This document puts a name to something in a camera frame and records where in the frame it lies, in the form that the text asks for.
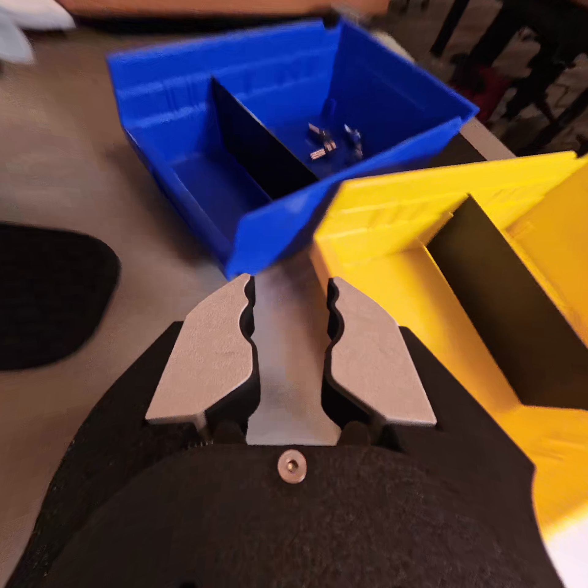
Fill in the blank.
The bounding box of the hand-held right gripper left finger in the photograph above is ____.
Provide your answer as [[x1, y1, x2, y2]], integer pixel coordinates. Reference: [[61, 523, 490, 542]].
[[145, 273, 261, 435]]

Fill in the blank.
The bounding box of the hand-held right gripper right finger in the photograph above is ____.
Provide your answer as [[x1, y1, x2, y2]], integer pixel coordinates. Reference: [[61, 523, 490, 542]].
[[322, 276, 438, 436]]

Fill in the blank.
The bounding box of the yellow plastic bin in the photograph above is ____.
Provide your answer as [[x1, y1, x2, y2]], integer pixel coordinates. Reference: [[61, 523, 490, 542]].
[[310, 151, 588, 544]]

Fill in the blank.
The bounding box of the silver hex bolt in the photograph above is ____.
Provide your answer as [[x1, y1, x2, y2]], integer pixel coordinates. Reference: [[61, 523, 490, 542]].
[[308, 122, 339, 161]]

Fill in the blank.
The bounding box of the blue plastic bin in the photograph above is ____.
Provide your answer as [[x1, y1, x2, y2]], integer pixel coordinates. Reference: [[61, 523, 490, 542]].
[[107, 16, 481, 281]]

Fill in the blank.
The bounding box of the silver bolt with nut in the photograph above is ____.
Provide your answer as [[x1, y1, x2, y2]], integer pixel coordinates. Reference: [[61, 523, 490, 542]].
[[342, 123, 366, 160]]

